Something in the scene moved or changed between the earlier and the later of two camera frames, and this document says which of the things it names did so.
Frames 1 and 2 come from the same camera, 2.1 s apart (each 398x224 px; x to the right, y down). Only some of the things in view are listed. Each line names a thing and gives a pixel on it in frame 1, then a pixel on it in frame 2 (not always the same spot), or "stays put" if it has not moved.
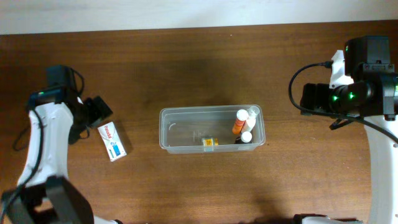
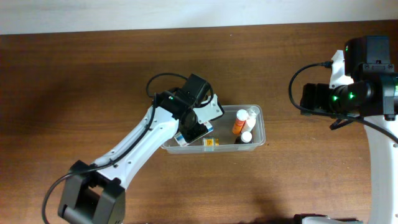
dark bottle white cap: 245,138 stays put
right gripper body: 314,99 stays put
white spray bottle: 252,111 stays put
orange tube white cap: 242,116 stays put
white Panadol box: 112,140 to 181,141
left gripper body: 98,111 to 193,132
